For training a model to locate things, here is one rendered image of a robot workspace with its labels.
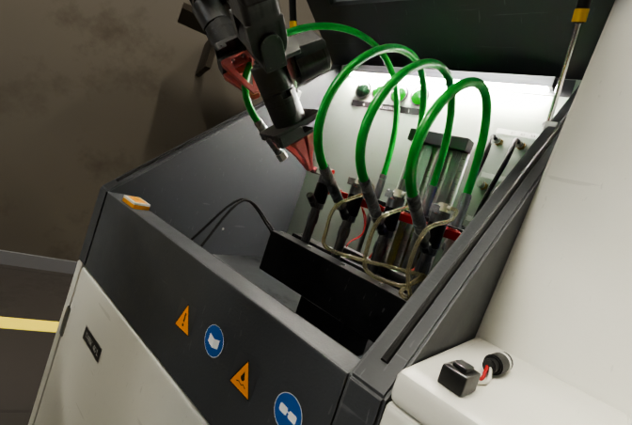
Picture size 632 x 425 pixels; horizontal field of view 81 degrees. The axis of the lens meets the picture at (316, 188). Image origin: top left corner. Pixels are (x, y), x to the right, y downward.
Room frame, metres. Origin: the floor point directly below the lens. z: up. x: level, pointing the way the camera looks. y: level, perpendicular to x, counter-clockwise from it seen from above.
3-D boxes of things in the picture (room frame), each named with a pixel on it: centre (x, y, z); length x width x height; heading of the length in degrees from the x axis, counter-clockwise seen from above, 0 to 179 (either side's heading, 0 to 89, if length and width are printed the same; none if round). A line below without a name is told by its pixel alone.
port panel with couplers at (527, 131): (0.78, -0.37, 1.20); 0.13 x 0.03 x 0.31; 50
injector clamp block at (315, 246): (0.65, -0.10, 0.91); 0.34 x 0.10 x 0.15; 50
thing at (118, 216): (0.55, 0.14, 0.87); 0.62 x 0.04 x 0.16; 50
